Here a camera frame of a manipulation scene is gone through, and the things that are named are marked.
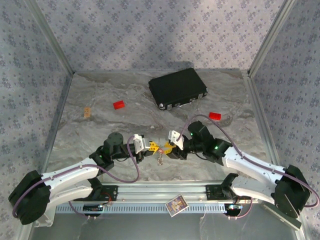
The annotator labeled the grey slotted cable duct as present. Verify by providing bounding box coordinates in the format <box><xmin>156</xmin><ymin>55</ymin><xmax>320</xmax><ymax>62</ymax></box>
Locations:
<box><xmin>53</xmin><ymin>201</ymin><xmax>227</xmax><ymax>215</ymax></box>

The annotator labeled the black hard case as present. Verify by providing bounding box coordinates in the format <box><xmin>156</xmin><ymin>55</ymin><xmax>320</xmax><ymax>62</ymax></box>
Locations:
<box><xmin>148</xmin><ymin>67</ymin><xmax>209</xmax><ymax>112</ymax></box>

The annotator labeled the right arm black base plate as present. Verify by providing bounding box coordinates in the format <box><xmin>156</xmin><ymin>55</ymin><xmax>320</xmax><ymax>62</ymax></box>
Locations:
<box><xmin>205</xmin><ymin>184</ymin><xmax>252</xmax><ymax>201</ymax></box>

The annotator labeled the aluminium side rail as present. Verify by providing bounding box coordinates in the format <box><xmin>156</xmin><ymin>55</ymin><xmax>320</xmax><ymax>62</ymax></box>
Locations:
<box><xmin>241</xmin><ymin>71</ymin><xmax>283</xmax><ymax>182</ymax></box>
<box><xmin>41</xmin><ymin>71</ymin><xmax>76</xmax><ymax>182</ymax></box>

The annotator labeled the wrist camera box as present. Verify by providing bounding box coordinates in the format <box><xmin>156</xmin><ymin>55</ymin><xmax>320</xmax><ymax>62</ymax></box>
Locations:
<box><xmin>132</xmin><ymin>134</ymin><xmax>151</xmax><ymax>153</ymax></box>
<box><xmin>167</xmin><ymin>129</ymin><xmax>185</xmax><ymax>151</ymax></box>

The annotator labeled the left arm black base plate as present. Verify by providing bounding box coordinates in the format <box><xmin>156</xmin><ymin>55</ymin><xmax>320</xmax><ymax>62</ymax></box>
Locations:
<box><xmin>84</xmin><ymin>184</ymin><xmax>119</xmax><ymax>202</ymax></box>

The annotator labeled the aluminium frame post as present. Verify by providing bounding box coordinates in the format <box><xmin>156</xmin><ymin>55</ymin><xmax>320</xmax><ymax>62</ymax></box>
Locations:
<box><xmin>247</xmin><ymin>0</ymin><xmax>297</xmax><ymax>78</ymax></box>
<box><xmin>24</xmin><ymin>0</ymin><xmax>76</xmax><ymax>76</ymax></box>

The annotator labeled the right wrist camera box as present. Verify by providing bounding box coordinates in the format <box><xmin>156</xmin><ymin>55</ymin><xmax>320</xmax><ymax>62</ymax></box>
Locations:
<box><xmin>167</xmin><ymin>129</ymin><xmax>185</xmax><ymax>151</ymax></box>

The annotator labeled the white plastic bracket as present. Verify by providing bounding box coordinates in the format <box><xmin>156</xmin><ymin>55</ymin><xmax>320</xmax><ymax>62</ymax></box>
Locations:
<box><xmin>33</xmin><ymin>209</ymin><xmax>55</xmax><ymax>228</ymax></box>

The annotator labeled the red wire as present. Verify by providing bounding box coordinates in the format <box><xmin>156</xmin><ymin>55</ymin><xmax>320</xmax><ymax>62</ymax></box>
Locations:
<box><xmin>102</xmin><ymin>191</ymin><xmax>113</xmax><ymax>205</ymax></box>

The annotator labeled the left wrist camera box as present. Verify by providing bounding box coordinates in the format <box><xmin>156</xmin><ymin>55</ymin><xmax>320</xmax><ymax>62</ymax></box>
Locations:
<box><xmin>132</xmin><ymin>134</ymin><xmax>151</xmax><ymax>153</ymax></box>

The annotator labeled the colourful picture card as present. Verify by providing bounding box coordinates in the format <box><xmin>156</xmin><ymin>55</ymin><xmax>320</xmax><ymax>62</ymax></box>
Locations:
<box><xmin>165</xmin><ymin>194</ymin><xmax>189</xmax><ymax>218</ymax></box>

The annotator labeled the grey metal bar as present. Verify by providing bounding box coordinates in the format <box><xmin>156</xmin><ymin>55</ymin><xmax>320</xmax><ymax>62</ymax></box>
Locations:
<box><xmin>259</xmin><ymin>203</ymin><xmax>303</xmax><ymax>230</ymax></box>

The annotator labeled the aluminium mounting rail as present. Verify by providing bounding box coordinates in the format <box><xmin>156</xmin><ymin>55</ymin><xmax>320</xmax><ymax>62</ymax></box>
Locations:
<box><xmin>99</xmin><ymin>182</ymin><xmax>300</xmax><ymax>202</ymax></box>

